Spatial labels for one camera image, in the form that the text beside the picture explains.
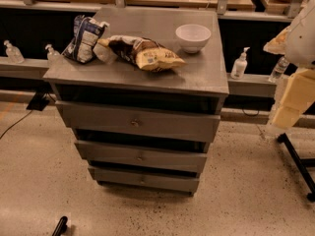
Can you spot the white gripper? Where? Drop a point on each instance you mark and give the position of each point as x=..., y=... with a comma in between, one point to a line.
x=302, y=39

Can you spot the grey bottom drawer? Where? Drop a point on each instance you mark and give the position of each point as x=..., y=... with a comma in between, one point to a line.
x=174, y=183

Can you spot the grey drawer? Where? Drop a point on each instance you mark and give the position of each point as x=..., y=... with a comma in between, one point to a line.
x=142, y=156
x=174, y=183
x=139, y=121

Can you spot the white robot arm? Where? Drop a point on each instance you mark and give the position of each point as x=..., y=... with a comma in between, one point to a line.
x=297, y=44

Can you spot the grey top drawer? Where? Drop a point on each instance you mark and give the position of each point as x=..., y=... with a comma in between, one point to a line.
x=139, y=121

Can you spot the grey drawer cabinet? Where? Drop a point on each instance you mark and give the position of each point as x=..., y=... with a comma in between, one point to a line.
x=199, y=87

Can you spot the grey middle drawer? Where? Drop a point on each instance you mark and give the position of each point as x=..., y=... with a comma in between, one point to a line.
x=142, y=156

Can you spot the clear water bottle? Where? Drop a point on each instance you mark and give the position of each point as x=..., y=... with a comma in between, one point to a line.
x=278, y=70

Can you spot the white pump lotion bottle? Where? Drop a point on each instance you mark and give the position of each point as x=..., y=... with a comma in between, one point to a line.
x=239, y=65

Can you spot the black stand leg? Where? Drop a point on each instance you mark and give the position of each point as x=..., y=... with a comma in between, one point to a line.
x=302, y=164

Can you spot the white bowl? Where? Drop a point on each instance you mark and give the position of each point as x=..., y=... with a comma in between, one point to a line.
x=192, y=38

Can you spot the yellow brown chip bag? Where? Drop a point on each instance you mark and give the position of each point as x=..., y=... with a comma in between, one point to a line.
x=146, y=54

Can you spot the blue white chip bag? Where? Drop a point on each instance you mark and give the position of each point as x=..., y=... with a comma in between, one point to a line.
x=87, y=31

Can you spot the clear pump sanitizer bottle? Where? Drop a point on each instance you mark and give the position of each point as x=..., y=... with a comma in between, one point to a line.
x=53, y=55

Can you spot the black power adapter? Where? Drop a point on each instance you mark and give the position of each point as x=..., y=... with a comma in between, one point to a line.
x=38, y=102

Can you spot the far left clear sanitizer bottle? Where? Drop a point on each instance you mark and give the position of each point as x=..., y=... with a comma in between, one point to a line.
x=13, y=53

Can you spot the black handle bottom edge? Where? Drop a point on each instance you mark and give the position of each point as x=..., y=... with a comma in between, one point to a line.
x=61, y=226

